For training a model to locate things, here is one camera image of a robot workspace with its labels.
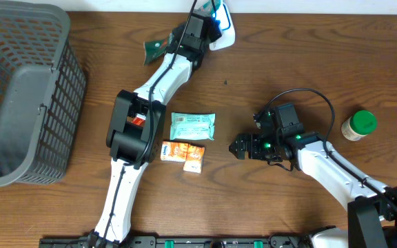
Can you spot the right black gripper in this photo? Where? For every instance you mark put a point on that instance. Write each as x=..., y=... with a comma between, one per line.
x=253, y=153

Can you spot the green white sponge package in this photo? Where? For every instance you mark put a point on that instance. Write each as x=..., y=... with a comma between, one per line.
x=157, y=50

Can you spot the orange white box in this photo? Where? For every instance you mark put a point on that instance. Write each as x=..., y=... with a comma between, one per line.
x=194, y=159

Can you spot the mint green wipes packet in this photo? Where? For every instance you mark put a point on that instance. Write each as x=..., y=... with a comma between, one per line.
x=192, y=127

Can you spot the orange small box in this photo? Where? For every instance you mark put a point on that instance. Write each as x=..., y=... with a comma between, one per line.
x=174, y=151

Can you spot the green-lidded white jar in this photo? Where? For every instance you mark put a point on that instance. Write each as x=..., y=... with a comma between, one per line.
x=359, y=125

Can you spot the red sachet packet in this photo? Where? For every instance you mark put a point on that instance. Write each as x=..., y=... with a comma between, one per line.
x=138, y=120

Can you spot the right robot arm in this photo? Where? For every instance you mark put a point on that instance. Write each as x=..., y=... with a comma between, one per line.
x=371, y=205

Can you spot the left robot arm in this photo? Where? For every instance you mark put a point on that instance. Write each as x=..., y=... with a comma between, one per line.
x=132, y=147

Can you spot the white barcode scanner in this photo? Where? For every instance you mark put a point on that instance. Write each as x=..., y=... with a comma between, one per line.
x=226, y=26

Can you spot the grey plastic mesh basket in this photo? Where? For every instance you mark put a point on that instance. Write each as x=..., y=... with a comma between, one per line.
x=42, y=88

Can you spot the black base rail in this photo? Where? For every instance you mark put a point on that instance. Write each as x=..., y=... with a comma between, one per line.
x=154, y=242

